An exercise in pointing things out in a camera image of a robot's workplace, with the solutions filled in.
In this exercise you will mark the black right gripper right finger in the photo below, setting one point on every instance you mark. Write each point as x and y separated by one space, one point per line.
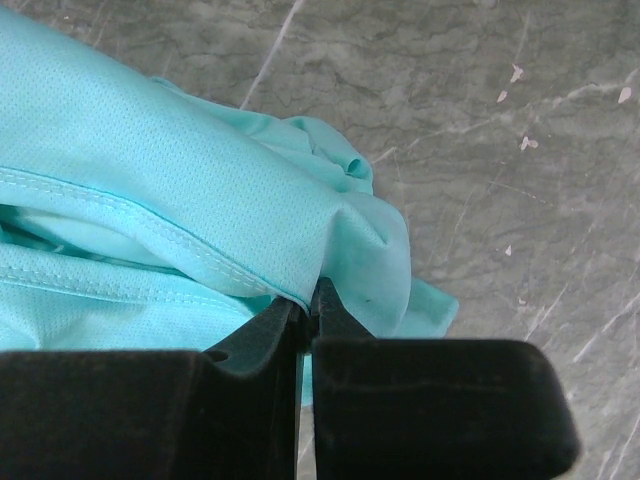
433 409

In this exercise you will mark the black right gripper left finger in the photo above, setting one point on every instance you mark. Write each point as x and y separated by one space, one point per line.
230 412

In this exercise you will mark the teal t shirt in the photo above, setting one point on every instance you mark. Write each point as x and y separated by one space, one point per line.
135 215

